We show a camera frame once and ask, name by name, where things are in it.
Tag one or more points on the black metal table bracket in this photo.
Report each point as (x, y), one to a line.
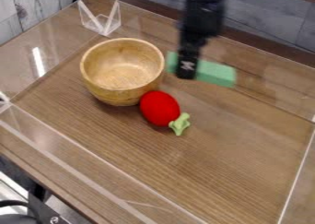
(38, 196)

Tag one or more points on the clear acrylic corner bracket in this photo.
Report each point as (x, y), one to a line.
(102, 24)

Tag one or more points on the red plush strawberry toy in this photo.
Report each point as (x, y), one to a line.
(162, 111)

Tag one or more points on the green rectangular block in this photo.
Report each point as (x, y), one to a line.
(210, 72)

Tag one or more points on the clear acrylic enclosure wall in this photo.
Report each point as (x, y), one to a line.
(239, 169)

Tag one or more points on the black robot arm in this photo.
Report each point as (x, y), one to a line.
(201, 24)

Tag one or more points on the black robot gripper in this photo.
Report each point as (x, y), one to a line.
(201, 23)

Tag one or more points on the light wooden bowl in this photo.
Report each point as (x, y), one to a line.
(122, 69)

